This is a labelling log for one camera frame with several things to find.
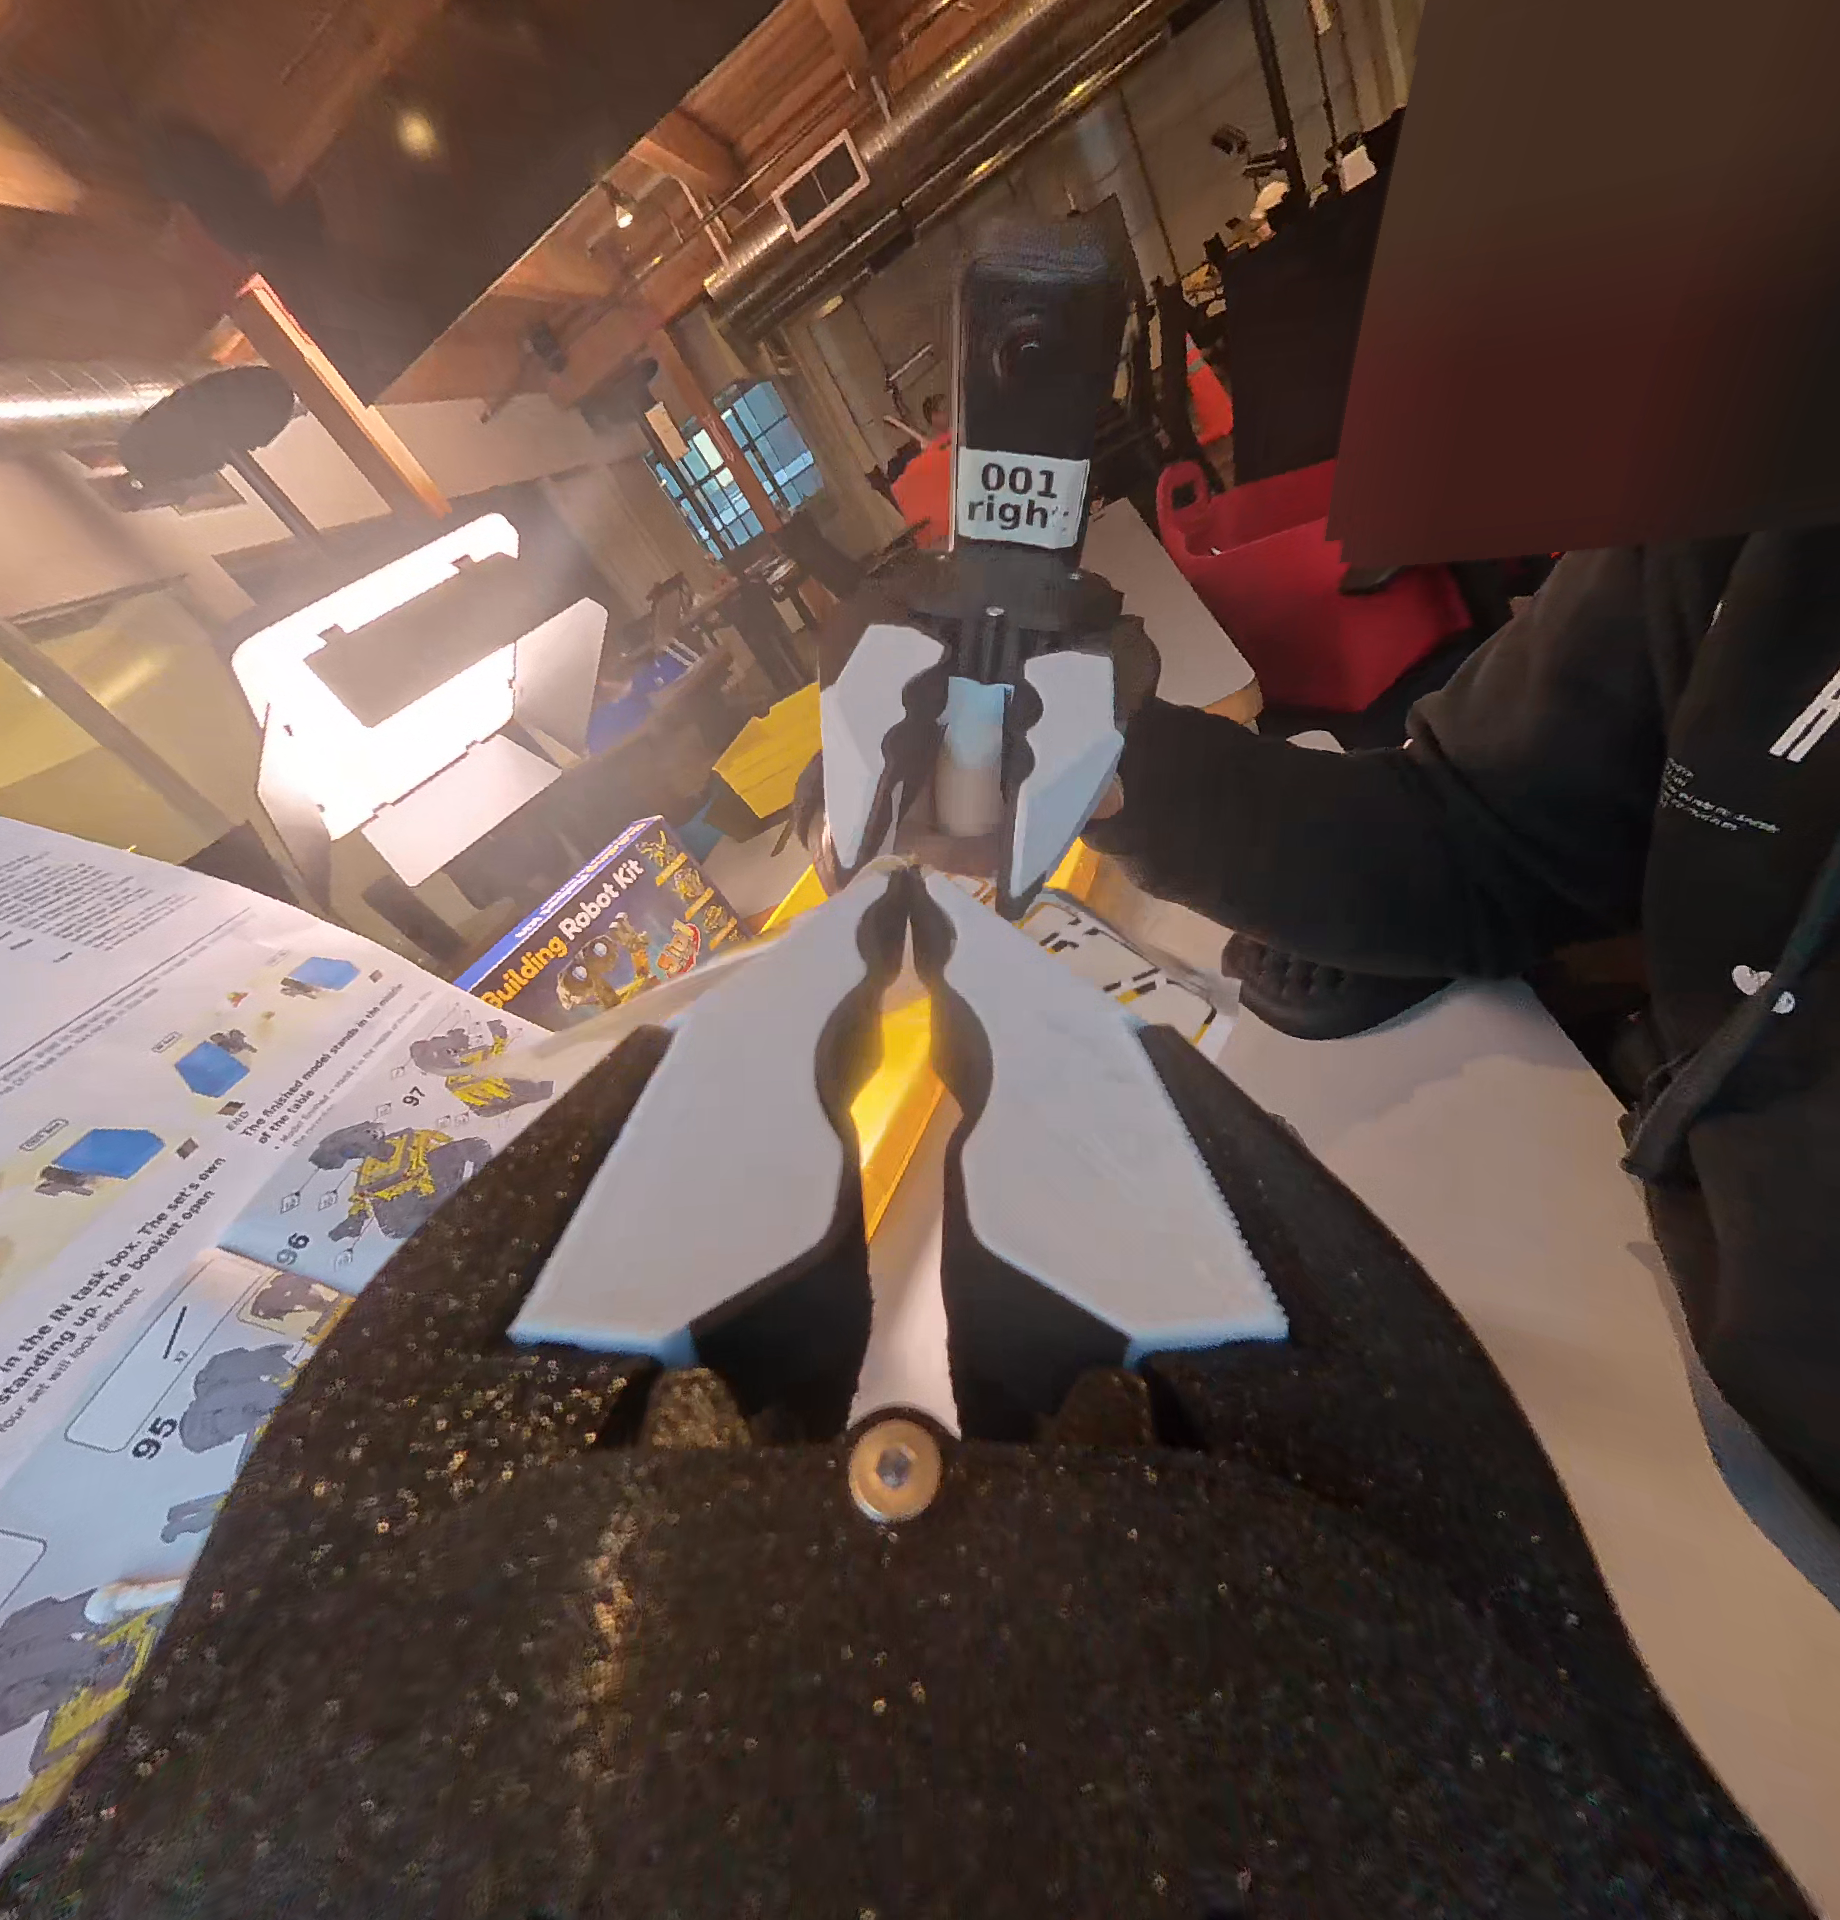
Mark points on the person's right hand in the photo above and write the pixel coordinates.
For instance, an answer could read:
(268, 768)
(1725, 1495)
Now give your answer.
(958, 859)

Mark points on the white air vent grille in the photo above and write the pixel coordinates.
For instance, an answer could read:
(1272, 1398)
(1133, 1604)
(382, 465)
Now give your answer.
(818, 183)

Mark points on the red armchair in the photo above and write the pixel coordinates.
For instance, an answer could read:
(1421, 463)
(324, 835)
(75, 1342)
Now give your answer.
(1310, 630)

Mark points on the silver ventilation duct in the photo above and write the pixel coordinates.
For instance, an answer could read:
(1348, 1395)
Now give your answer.
(949, 151)

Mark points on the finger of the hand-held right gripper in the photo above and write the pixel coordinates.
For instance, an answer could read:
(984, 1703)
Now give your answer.
(868, 736)
(1070, 750)

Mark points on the robot model instruction booklet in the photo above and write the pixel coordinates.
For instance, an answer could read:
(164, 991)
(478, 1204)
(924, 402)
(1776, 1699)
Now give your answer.
(410, 1185)

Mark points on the grid pane window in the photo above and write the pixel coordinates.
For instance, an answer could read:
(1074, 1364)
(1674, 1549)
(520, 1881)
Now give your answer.
(732, 465)

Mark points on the grey background table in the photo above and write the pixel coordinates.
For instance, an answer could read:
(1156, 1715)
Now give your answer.
(1175, 630)

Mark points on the white studio light panel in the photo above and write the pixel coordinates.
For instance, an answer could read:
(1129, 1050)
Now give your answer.
(410, 675)

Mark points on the yellow plastic storage bin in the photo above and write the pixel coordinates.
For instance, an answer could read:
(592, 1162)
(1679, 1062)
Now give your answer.
(763, 765)
(897, 1095)

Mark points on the white sticker sheet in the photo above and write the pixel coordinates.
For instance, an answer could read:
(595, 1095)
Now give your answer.
(1145, 976)

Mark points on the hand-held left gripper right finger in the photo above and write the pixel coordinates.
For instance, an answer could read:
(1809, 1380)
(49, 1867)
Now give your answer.
(1115, 1201)

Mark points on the blue printed cardboard box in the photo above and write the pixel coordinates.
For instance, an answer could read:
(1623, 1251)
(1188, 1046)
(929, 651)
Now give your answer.
(589, 945)

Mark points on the person's right forearm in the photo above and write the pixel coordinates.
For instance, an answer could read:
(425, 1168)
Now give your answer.
(1310, 841)

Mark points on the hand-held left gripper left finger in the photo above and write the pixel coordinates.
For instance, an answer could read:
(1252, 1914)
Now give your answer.
(665, 1201)

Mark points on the person in black hoodie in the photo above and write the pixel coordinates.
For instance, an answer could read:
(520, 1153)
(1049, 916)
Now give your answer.
(1788, 900)

